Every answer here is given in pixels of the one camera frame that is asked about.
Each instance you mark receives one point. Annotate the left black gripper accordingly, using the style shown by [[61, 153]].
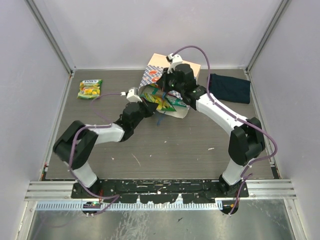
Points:
[[150, 106]]

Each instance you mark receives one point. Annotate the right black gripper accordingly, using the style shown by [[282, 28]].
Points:
[[162, 82]]

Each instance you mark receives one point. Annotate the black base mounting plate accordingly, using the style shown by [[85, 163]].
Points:
[[167, 190]]

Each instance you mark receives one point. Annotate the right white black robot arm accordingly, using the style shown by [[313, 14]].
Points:
[[246, 141]]

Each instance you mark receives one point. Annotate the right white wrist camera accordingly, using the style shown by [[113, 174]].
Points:
[[174, 60]]

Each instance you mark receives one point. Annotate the slotted grey cable duct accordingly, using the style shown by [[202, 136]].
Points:
[[95, 206]]

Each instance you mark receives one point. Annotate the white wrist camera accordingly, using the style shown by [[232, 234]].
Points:
[[132, 95], [174, 60]]

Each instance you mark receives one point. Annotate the dark navy folded cloth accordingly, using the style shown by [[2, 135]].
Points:
[[230, 89]]

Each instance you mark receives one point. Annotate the green Fox's spring tea candy bag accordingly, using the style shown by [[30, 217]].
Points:
[[89, 89]]

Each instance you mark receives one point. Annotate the blue checkered paper bag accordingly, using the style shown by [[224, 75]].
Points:
[[154, 71]]

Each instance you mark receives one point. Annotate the aluminium front rail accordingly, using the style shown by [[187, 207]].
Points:
[[257, 189]]

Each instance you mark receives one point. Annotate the teal Fox's blossom candy bag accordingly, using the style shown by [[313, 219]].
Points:
[[175, 101]]

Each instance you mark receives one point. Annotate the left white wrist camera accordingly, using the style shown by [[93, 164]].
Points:
[[132, 95]]

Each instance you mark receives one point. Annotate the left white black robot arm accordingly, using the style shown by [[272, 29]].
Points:
[[77, 142]]

